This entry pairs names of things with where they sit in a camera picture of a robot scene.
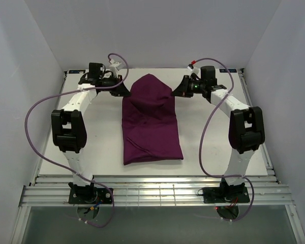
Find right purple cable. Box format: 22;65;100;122
190;57;255;222

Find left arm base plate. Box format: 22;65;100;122
68;186;113;205

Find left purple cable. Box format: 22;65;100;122
24;52;130;228

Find purple cable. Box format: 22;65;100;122
190;57;255;222
24;52;130;228

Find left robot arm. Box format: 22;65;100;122
51;60;131;187

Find purple cloth mat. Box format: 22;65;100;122
121;74;184;165

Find blue label sticker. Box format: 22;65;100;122
219;69;237;73
68;70;86;74

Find right blue label sticker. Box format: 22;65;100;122
219;69;237;73

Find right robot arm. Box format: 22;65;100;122
171;64;265;191

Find left blue label sticker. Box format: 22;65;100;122
68;70;86;74

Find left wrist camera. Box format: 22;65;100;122
109;58;124;77

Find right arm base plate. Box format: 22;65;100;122
197;187;250;203

